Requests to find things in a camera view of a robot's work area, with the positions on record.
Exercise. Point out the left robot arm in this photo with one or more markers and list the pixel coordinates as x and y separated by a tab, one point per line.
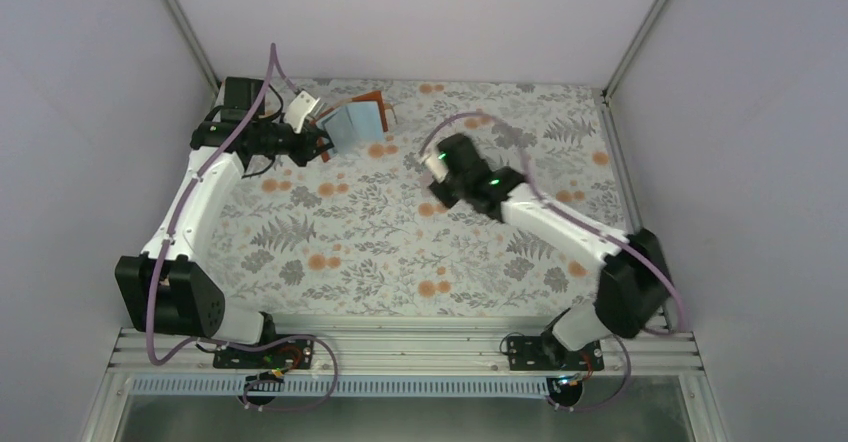
168	288

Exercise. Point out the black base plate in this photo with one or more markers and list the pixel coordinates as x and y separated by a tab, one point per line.
538	353
295	354

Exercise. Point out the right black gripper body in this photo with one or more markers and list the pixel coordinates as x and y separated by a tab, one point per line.
457	190

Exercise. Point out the slotted grey cable duct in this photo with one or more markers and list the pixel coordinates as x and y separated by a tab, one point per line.
345	386

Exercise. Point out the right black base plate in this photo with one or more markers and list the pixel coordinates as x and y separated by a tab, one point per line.
538	353

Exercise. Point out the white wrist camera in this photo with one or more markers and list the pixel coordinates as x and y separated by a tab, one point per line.
434	161
303	108

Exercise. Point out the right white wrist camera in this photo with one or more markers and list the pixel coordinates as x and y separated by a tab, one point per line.
434	161

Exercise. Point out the aluminium rail frame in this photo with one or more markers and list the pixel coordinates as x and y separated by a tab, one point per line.
469	346

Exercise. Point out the brown leather card holder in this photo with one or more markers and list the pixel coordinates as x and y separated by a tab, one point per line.
352	124

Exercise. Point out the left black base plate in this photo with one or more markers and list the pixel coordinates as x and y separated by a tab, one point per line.
295	354

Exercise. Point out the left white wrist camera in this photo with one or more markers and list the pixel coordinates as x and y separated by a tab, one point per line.
303	108

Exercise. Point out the floral patterned table mat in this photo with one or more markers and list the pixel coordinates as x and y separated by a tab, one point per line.
362	235

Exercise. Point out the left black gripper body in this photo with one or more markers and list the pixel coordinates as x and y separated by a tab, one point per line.
299	154

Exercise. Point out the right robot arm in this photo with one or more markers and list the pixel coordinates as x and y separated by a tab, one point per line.
632	274

